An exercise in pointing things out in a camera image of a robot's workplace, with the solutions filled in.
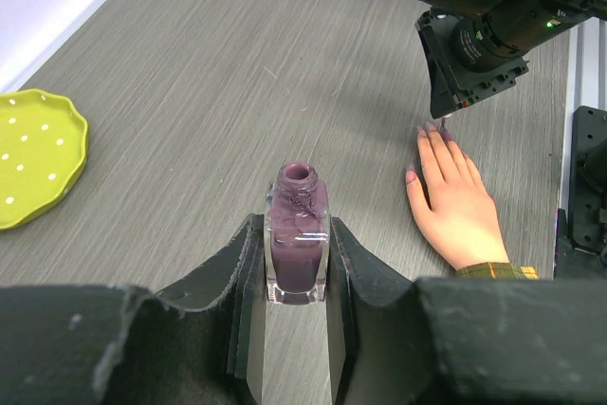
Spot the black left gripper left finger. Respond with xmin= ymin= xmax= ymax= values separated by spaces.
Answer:
xmin=1 ymin=215 xmax=266 ymax=404

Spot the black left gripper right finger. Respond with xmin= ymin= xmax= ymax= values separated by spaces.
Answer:
xmin=329 ymin=218 xmax=606 ymax=404

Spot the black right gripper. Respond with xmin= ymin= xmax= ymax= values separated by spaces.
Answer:
xmin=416 ymin=9 xmax=528 ymax=119

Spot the purple nail polish bottle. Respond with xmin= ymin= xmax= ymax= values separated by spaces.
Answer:
xmin=264 ymin=162 xmax=330 ymax=305

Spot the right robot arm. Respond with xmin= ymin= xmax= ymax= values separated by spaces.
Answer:
xmin=415 ymin=0 xmax=606 ymax=120

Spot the mannequin hand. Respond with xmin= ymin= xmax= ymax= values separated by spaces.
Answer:
xmin=405 ymin=123 xmax=509 ymax=270

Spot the yellow plaid shirt sleeve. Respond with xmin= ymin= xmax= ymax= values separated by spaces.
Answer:
xmin=455 ymin=262 xmax=539 ymax=280

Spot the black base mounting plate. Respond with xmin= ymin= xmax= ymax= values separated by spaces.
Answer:
xmin=553 ymin=106 xmax=606 ymax=279

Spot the green polka dot dish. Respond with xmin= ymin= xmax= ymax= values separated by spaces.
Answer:
xmin=0 ymin=89 xmax=88 ymax=230

